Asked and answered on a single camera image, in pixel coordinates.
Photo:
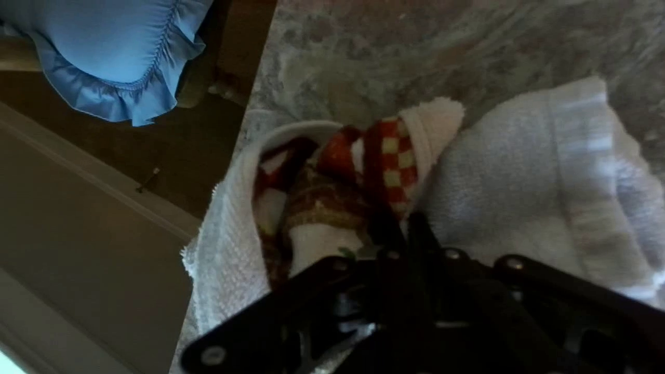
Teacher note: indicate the blue ruffled seat cushion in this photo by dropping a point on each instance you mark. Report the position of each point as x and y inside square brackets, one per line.
[104, 47]

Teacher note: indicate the white cloth with red pattern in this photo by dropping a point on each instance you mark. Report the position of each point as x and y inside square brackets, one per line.
[526, 179]

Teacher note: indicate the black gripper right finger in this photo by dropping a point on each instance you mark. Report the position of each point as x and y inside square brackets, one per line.
[526, 318]

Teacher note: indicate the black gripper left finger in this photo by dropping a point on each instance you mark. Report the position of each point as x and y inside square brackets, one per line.
[313, 325]

